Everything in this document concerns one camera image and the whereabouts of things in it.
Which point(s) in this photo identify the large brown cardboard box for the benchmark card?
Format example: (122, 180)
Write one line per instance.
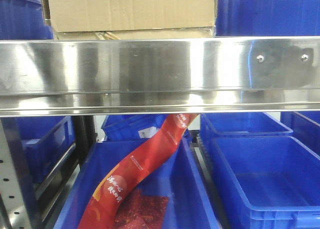
(130, 19)

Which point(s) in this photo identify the blue plastic bin back centre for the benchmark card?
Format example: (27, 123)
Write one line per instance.
(129, 127)

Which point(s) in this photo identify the blue plastic bin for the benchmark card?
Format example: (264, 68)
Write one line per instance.
(270, 182)
(45, 139)
(178, 179)
(239, 124)
(129, 127)
(23, 20)
(268, 18)

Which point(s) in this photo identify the blue plastic bin back right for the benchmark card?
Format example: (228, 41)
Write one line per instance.
(239, 124)

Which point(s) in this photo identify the red textured packet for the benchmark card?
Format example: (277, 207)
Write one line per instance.
(140, 211)

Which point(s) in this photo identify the red printed banner strip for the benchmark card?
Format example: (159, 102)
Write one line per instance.
(112, 190)

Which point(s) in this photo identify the blue plastic bin lower left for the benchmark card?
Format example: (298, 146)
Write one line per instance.
(45, 139)

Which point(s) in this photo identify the blue plastic bin upper right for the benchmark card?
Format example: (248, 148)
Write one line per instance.
(268, 18)

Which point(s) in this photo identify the blue plastic bin upper left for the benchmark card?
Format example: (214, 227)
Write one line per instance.
(23, 20)

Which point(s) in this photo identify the stainless steel shelf rail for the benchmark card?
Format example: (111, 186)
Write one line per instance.
(222, 74)

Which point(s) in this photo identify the perforated steel shelf post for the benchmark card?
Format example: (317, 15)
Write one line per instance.
(17, 193)

